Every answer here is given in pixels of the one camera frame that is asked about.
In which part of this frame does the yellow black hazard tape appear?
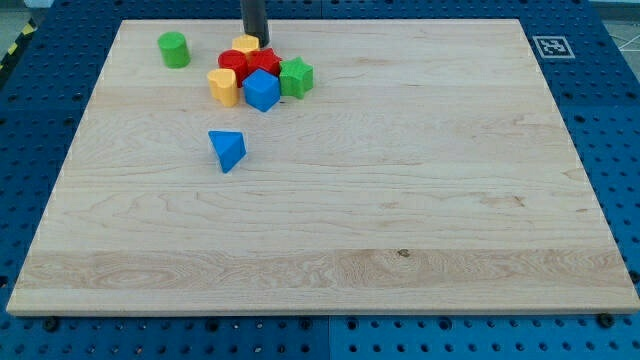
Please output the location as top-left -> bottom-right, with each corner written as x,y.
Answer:
1,18 -> 38,73

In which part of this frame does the light wooden board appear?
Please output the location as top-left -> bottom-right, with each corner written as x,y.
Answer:
7,19 -> 639,317

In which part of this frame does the green star block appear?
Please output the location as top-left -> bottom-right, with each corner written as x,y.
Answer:
279,57 -> 314,99

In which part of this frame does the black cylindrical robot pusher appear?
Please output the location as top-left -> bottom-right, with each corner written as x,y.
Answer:
240,0 -> 270,48

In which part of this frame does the red cylinder block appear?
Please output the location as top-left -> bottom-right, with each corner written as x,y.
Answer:
218,49 -> 249,88

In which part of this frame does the blue triangle block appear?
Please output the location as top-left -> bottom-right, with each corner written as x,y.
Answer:
208,130 -> 246,173

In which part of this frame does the blue cube block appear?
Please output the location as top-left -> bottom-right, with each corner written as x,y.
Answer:
243,69 -> 280,112

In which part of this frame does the yellow pentagon block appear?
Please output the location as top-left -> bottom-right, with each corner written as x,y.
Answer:
232,34 -> 260,55

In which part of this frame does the green cylinder block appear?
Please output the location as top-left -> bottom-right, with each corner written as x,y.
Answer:
157,31 -> 191,69

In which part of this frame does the white fiducial marker tag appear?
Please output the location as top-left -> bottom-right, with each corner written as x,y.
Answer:
533,35 -> 575,59

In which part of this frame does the red star block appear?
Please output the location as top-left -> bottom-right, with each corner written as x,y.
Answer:
248,48 -> 282,77

